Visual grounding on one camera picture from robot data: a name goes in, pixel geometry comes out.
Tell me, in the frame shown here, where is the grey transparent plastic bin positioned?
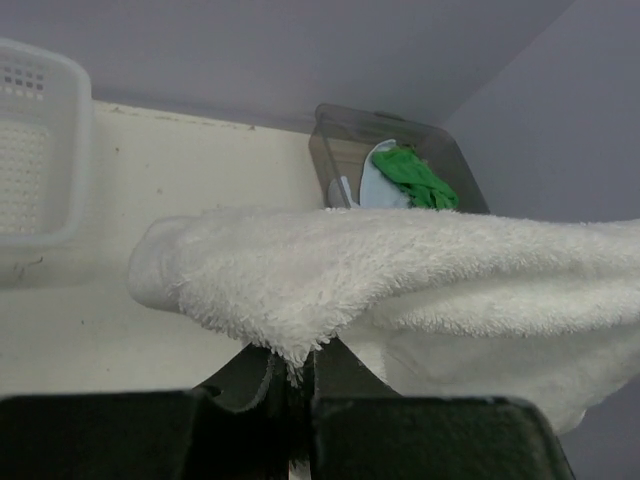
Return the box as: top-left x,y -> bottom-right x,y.
309,104 -> 489,214

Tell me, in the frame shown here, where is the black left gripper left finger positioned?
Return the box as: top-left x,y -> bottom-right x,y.
193,345 -> 280,413

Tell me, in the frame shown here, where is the green towel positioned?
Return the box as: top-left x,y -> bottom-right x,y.
373,146 -> 459,210

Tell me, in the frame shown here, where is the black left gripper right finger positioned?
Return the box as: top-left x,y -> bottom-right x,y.
309,338 -> 399,398

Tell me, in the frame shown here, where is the light blue towel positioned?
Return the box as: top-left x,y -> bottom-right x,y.
359,139 -> 411,209

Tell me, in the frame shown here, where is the white plastic basket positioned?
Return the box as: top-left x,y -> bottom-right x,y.
1,38 -> 94,249

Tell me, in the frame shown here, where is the white towel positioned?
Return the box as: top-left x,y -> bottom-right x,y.
127,208 -> 639,433

